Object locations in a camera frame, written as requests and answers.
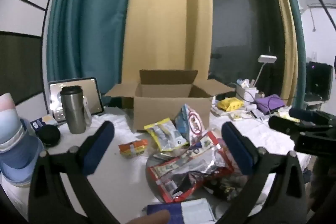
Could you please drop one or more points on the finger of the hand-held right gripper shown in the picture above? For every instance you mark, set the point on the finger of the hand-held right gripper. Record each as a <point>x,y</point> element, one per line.
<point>302,113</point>
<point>282,124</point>

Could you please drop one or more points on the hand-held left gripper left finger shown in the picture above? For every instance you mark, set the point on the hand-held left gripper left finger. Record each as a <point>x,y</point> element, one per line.
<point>101,145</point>

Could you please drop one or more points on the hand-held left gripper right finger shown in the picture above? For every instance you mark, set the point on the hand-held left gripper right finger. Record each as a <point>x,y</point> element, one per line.
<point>236,147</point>

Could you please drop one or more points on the orange snack packet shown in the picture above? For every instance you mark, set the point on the orange snack packet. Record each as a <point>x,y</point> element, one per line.
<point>134,147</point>

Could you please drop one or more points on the dark snack packet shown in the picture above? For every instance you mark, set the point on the dark snack packet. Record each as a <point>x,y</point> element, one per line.
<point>225,188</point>

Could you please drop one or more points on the blue white snack bag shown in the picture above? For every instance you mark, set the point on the blue white snack bag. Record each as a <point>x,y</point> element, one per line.
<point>194,124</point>

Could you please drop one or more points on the red foil snack bag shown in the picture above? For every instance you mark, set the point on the red foil snack bag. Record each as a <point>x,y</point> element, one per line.
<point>189,168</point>

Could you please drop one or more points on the yellow snack packet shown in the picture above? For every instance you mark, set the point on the yellow snack packet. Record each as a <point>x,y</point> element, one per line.
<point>165,134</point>

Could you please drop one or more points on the brown cardboard box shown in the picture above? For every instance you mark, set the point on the brown cardboard box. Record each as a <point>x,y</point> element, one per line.
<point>168,113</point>

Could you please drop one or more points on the blue and white packet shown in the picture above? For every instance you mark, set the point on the blue and white packet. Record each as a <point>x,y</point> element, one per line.
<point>194,210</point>

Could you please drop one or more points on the person's left hand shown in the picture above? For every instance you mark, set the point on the person's left hand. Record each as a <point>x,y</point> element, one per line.
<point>149,217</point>

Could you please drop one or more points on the purple cloth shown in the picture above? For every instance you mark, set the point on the purple cloth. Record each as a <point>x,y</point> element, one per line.
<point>270,101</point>

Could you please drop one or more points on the steel travel tumbler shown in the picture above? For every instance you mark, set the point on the steel travel tumbler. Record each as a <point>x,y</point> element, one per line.
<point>74,113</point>

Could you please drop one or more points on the yellow pack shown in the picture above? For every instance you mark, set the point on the yellow pack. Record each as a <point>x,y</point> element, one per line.
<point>229,104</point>

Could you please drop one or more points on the white sheet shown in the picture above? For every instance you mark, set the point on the white sheet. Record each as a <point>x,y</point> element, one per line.
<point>126,182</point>

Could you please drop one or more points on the white desk organiser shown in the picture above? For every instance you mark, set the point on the white desk organiser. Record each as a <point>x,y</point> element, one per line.
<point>244,94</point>

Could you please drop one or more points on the black round speaker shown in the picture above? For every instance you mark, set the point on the black round speaker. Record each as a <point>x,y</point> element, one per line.
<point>50,136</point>

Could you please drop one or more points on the tablet computer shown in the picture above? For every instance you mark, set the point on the tablet computer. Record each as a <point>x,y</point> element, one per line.
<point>90,92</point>

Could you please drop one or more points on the white desk lamp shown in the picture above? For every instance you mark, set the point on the white desk lamp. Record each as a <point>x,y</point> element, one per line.
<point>267,58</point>

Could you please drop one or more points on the small blue box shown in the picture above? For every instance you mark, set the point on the small blue box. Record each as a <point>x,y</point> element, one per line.
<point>39,124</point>

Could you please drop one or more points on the narrow teal curtain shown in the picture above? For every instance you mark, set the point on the narrow teal curtain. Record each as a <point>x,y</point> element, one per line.
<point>299,29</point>

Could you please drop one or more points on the narrow yellow curtain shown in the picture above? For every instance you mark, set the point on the narrow yellow curtain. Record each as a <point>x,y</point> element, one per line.
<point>286,29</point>

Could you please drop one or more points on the pastel blue pink object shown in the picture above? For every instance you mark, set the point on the pastel blue pink object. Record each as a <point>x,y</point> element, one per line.
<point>13,134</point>

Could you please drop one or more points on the dark glass window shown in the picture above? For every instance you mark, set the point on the dark glass window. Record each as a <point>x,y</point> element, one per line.
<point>244,16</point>

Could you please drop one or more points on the white air conditioner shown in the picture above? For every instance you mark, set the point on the white air conditioner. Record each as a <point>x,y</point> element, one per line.
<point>323,2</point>

